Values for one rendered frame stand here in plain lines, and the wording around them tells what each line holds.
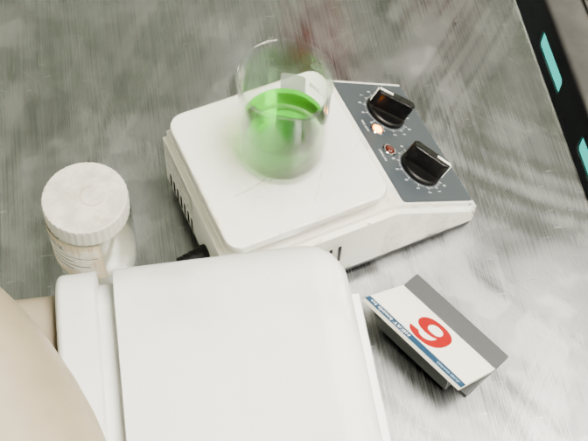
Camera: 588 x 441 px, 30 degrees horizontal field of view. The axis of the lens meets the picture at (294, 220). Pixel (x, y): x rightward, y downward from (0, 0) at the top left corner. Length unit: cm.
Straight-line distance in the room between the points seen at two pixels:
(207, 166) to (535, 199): 27
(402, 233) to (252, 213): 12
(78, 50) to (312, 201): 29
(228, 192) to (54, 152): 19
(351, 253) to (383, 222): 4
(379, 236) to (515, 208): 13
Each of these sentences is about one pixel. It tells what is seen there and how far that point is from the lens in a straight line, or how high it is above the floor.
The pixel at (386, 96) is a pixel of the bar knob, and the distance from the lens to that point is 82.
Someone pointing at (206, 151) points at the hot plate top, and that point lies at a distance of 76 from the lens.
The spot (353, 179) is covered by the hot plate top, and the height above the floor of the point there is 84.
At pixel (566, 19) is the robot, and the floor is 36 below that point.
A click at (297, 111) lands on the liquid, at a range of 74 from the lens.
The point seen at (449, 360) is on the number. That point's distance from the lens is 76.
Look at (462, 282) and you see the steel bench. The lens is 82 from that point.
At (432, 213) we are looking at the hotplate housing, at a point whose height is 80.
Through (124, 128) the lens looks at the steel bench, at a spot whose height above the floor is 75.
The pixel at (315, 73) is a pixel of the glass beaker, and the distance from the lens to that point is 73.
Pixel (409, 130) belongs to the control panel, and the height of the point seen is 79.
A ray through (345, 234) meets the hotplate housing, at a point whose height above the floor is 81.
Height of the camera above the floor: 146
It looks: 58 degrees down
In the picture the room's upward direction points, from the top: 3 degrees clockwise
